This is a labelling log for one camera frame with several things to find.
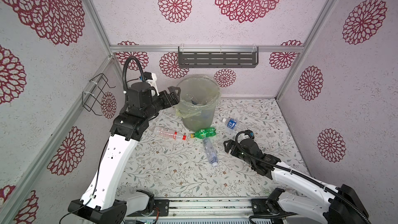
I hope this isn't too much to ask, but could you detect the green bottle yellow cap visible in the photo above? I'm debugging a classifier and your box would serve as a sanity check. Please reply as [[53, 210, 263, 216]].
[[190, 127, 217, 139]]

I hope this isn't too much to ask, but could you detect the black wire wall rack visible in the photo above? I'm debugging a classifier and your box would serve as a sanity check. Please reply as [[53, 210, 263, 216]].
[[81, 73, 115, 116]]

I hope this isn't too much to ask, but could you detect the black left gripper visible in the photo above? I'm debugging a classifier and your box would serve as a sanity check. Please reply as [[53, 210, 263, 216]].
[[143, 85, 180, 121]]

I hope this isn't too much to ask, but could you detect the clear crushed water bottle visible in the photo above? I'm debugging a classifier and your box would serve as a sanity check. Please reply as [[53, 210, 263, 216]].
[[202, 138, 219, 167]]

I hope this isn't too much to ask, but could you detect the grey bin with liner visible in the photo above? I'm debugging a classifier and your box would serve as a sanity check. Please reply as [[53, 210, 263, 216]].
[[176, 75, 221, 132]]

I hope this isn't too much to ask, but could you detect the clear bottle red cap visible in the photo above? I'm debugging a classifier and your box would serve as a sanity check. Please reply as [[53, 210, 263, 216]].
[[154, 127, 187, 141]]

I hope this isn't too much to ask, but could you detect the clear bottle blue label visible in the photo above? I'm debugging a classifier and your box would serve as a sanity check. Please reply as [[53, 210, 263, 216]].
[[222, 118, 246, 132]]

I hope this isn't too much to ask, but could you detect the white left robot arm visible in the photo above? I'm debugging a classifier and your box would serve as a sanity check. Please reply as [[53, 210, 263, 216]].
[[68, 82, 181, 224]]

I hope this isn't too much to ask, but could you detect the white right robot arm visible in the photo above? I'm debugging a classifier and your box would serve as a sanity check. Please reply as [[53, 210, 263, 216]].
[[223, 138, 370, 224]]

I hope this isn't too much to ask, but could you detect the grey slotted wall shelf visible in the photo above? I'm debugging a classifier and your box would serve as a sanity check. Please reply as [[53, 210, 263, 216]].
[[177, 46, 259, 68]]

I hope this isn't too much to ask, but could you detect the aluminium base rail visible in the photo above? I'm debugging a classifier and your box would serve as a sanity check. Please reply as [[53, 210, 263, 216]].
[[124, 197, 270, 224]]

